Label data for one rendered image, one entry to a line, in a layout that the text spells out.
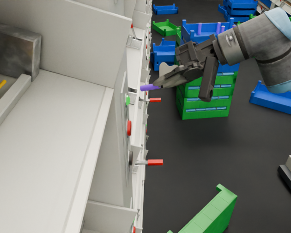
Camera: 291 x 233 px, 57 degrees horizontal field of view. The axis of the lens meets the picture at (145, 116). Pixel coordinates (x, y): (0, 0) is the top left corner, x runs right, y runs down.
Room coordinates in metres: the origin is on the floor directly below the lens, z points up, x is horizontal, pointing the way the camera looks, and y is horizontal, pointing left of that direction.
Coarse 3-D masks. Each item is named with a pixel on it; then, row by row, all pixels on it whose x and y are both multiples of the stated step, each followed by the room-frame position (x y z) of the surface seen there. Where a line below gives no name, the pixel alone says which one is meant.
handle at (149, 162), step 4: (148, 160) 0.44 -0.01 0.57; (152, 160) 0.44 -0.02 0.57; (156, 160) 0.44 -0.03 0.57; (160, 160) 0.44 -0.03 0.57; (136, 164) 0.44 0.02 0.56; (140, 164) 0.44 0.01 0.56; (144, 164) 0.44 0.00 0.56; (148, 164) 0.43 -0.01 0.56; (152, 164) 0.43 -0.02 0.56; (156, 164) 0.43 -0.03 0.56; (160, 164) 0.43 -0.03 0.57
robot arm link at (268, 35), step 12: (264, 12) 0.67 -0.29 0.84; (276, 12) 0.65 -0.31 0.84; (240, 24) 0.69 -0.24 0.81; (252, 24) 0.66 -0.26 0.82; (264, 24) 0.64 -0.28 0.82; (276, 24) 0.63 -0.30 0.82; (288, 24) 0.62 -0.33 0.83; (240, 36) 0.65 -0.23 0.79; (252, 36) 0.63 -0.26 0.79; (264, 36) 0.63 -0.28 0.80; (276, 36) 0.62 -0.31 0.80; (288, 36) 0.62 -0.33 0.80; (240, 48) 0.63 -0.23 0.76; (252, 48) 0.63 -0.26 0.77; (264, 48) 0.63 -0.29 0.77; (276, 48) 0.62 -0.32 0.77; (288, 48) 0.63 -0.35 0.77
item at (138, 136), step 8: (144, 72) 0.86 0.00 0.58; (144, 80) 0.86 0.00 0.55; (136, 128) 0.59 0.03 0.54; (136, 136) 0.56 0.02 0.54; (136, 144) 0.53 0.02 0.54; (136, 176) 0.42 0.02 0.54; (136, 184) 0.40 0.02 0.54; (136, 192) 0.38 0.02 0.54; (136, 200) 0.35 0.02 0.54; (136, 208) 0.33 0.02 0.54; (136, 216) 0.32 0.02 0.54; (136, 232) 0.26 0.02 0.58
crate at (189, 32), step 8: (184, 24) 1.53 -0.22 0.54; (192, 24) 1.55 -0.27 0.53; (208, 24) 1.56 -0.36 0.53; (216, 24) 1.57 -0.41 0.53; (224, 24) 1.58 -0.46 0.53; (232, 24) 1.56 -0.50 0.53; (184, 32) 1.47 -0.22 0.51; (192, 32) 1.35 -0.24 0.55; (208, 32) 1.56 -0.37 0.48; (192, 40) 1.35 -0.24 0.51; (200, 40) 1.36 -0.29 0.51
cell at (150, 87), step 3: (150, 84) 0.71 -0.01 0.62; (141, 87) 0.71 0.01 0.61; (144, 87) 0.71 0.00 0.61; (147, 87) 0.70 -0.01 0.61; (150, 87) 0.70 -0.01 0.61; (153, 87) 0.69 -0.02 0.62; (156, 87) 0.69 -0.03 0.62; (159, 87) 0.69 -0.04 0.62; (141, 90) 0.71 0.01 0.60; (144, 90) 0.71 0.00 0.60; (147, 90) 0.70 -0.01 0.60
